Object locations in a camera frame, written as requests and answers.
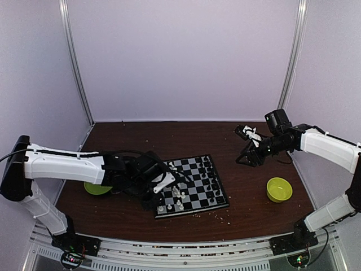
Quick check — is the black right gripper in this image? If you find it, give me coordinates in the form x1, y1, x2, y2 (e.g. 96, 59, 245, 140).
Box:
236, 133, 289, 167

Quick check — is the black white chessboard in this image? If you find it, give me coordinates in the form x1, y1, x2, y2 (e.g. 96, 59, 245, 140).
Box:
155, 154, 230, 219

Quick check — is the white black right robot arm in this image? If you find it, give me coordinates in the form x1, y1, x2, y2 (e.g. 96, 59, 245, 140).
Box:
235, 109, 360, 250

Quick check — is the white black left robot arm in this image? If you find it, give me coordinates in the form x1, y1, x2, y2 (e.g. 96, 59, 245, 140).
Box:
1, 135, 190, 251

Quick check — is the yellow-green bowl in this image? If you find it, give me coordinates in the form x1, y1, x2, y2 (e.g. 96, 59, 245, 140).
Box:
266, 177, 293, 203

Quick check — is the green plate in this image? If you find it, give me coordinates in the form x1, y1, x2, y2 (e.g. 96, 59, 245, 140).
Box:
83, 182, 112, 196

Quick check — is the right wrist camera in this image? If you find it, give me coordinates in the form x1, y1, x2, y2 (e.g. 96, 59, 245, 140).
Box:
235, 125, 262, 148

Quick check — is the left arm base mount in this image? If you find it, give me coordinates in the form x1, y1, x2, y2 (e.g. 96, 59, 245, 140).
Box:
51, 234, 101, 270

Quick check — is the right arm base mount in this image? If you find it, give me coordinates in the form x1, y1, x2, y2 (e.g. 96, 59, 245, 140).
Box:
269, 234, 318, 269

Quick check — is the aluminium front rail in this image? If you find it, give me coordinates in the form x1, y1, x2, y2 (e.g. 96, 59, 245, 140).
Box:
22, 221, 347, 271

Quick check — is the right aluminium frame post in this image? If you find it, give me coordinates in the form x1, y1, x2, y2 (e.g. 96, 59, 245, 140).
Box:
277, 0, 309, 110

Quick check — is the aluminium frame post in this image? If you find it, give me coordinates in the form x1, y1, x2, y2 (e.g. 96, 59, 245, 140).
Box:
277, 0, 309, 110
59, 0, 95, 126

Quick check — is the left aluminium frame post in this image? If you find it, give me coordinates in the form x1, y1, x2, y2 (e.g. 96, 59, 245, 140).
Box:
59, 0, 95, 126

